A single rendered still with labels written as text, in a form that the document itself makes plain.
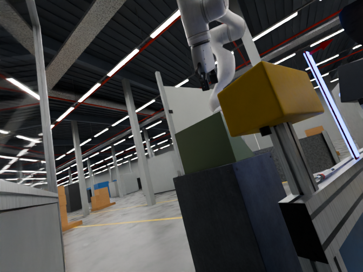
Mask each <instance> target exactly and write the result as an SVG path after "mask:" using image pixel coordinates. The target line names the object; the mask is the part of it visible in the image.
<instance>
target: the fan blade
mask: <svg viewBox="0 0 363 272"><path fill-rule="evenodd" d="M339 19H340V23H341V25H342V28H343V29H344V31H345V32H346V33H347V35H348V36H349V37H350V38H351V39H352V40H354V41H355V42H356V43H358V44H360V45H361V46H363V0H356V1H354V2H353V3H351V4H349V5H347V6H345V7H344V8H343V9H342V10H341V12H340V13H339Z"/></svg>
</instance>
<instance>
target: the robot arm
mask: <svg viewBox="0 0 363 272"><path fill-rule="evenodd" d="M176 1H177V4H178V8H179V12H180V16H181V19H182V22H183V26H184V30H185V33H186V38H187V41H188V44H189V46H192V47H191V55H192V60H193V66H194V70H195V74H196V75H197V78H198V79H199V81H200V84H201V88H202V91H208V90H210V86H209V81H208V79H207V73H208V72H209V74H210V75H209V76H210V81H211V84H215V87H214V89H213V91H212V94H211V96H210V100H209V108H210V110H211V111H212V112H213V114H215V113H217V112H219V111H220V112H221V113H222V114H223V112H222V110H221V107H220V103H219V100H218V97H217V94H218V93H219V92H220V91H222V90H223V88H224V87H226V86H227V85H228V84H229V83H230V82H231V81H232V79H233V77H234V74H235V68H236V67H235V58H234V55H233V53H232V52H231V51H229V50H227V49H225V48H223V45H224V44H226V43H229V42H232V41H235V40H238V39H240V38H241V37H242V36H243V35H244V34H245V32H246V23H245V21H244V20H243V19H242V18H241V17H240V16H238V15H236V14H234V13H233V12H231V11H230V10H229V9H228V5H229V3H228V0H176ZM214 20H215V21H218V22H221V23H224V24H222V25H219V26H216V27H215V28H213V29H211V30H209V22H212V21H214ZM213 53H214V55H215V56H216V59H217V71H216V63H215V61H214V57H213ZM216 73H217V74H216ZM203 75H204V76H203ZM206 79H207V80H206Z"/></svg>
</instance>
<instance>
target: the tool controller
mask: <svg viewBox="0 0 363 272"><path fill-rule="evenodd" d="M337 70H338V80H339V91H340V101H341V103H357V102H358V101H357V99H359V98H362V97H363V59H361V60H357V61H355V62H351V63H348V64H345V65H341V66H338V67H337Z"/></svg>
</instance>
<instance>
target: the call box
mask: <svg viewBox="0 0 363 272"><path fill-rule="evenodd" d="M217 97H218V100H219V103H220V106H221V109H222V112H223V115H224V118H225V121H226V124H227V127H228V130H229V133H230V136H231V137H238V136H242V135H249V134H255V133H261V136H262V137H264V136H267V135H270V134H272V132H271V130H270V127H273V126H275V125H279V124H281V123H287V122H291V123H292V124H295V123H298V122H300V121H303V120H306V119H309V118H312V117H315V116H317V115H320V114H323V113H324V108H323V106H322V104H321V102H320V100H319V98H318V95H317V93H316V91H315V89H314V87H313V85H312V83H311V81H310V78H309V76H308V74H307V72H305V71H300V70H296V69H292V68H289V67H285V66H281V65H277V64H273V63H269V62H265V61H261V62H259V63H258V64H256V65H255V66H254V67H253V68H251V69H250V70H248V71H247V72H246V73H244V74H243V75H242V76H240V77H239V78H238V79H237V80H235V81H234V82H233V83H231V84H230V85H229V86H227V87H226V88H224V89H223V90H222V91H220V92H219V93H218V94H217Z"/></svg>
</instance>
